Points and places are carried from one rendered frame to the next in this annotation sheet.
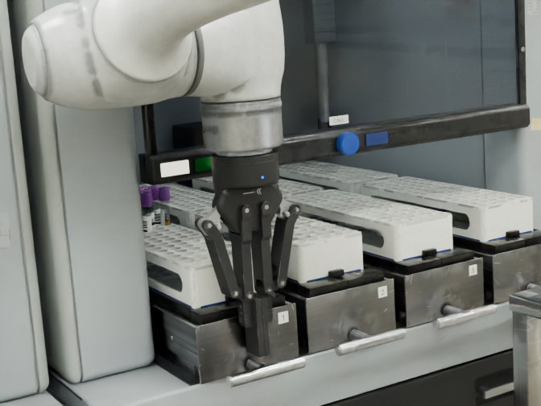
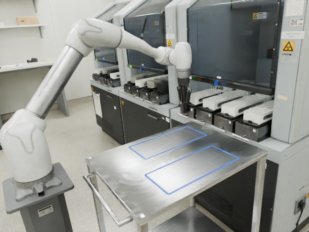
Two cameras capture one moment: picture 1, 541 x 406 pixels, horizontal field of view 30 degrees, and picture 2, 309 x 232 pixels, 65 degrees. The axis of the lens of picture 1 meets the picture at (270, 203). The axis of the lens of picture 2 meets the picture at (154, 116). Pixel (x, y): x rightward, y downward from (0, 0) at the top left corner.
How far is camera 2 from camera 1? 1.73 m
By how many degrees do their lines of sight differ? 84
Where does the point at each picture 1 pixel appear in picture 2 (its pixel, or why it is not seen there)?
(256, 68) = (176, 63)
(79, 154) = not seen: hidden behind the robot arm
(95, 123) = not seen: hidden behind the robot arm
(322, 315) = (198, 113)
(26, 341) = (175, 96)
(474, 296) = (229, 128)
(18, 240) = (175, 81)
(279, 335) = (191, 112)
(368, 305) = (206, 116)
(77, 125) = not seen: hidden behind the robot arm
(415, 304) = (215, 122)
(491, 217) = (245, 114)
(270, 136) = (179, 75)
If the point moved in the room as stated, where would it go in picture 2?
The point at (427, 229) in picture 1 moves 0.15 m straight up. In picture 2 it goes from (228, 108) to (229, 82)
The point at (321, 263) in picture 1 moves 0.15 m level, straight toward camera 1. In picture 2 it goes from (205, 104) to (181, 106)
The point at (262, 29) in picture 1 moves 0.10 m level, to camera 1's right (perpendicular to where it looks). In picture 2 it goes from (176, 56) to (179, 58)
